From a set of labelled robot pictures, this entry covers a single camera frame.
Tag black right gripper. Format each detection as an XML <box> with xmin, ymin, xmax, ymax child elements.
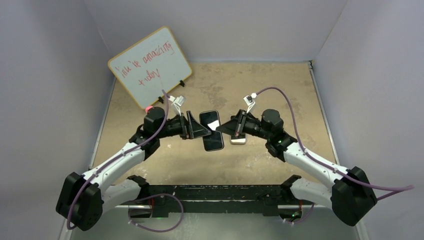
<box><xmin>216</xmin><ymin>109</ymin><xmax>272</xmax><ymax>140</ymax></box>

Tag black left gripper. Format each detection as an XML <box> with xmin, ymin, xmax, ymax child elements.
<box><xmin>156</xmin><ymin>111</ymin><xmax>210</xmax><ymax>140</ymax></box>

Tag clear phone case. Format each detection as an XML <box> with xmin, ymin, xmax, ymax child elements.
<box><xmin>229</xmin><ymin>133</ymin><xmax>247</xmax><ymax>145</ymax></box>

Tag black phone case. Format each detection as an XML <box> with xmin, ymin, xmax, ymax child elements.
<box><xmin>198</xmin><ymin>109</ymin><xmax>225</xmax><ymax>153</ymax></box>

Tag black smartphone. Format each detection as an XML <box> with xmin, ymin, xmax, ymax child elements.
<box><xmin>199</xmin><ymin>110</ymin><xmax>224</xmax><ymax>152</ymax></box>

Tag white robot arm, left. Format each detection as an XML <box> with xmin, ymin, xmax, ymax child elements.
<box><xmin>55</xmin><ymin>106</ymin><xmax>212</xmax><ymax>231</ymax></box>

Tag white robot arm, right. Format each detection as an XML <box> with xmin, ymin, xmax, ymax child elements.
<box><xmin>216</xmin><ymin>109</ymin><xmax>378</xmax><ymax>227</ymax></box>

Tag pink capped bottle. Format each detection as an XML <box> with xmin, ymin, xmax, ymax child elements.
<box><xmin>145</xmin><ymin>105</ymin><xmax>154</xmax><ymax>113</ymax></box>

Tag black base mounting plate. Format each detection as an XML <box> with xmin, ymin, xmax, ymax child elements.
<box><xmin>129</xmin><ymin>184</ymin><xmax>303</xmax><ymax>221</ymax></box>

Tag whiteboard with red writing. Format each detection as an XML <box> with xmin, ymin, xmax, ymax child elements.
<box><xmin>107</xmin><ymin>26</ymin><xmax>193</xmax><ymax>109</ymax></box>

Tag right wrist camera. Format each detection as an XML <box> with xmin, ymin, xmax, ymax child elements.
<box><xmin>243</xmin><ymin>92</ymin><xmax>257</xmax><ymax>113</ymax></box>

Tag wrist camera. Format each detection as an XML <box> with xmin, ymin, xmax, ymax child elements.
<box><xmin>168</xmin><ymin>95</ymin><xmax>186</xmax><ymax>116</ymax></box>
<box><xmin>243</xmin><ymin>92</ymin><xmax>257</xmax><ymax>113</ymax></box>

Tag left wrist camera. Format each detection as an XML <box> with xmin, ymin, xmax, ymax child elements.
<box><xmin>168</xmin><ymin>95</ymin><xmax>186</xmax><ymax>116</ymax></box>

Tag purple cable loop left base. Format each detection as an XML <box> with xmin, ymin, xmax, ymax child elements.
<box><xmin>127</xmin><ymin>193</ymin><xmax>185</xmax><ymax>233</ymax></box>

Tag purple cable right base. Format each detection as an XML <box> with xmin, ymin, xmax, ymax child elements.
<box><xmin>283</xmin><ymin>203</ymin><xmax>316</xmax><ymax>226</ymax></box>

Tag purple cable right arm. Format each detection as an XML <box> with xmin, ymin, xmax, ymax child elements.
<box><xmin>253</xmin><ymin>87</ymin><xmax>415</xmax><ymax>202</ymax></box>

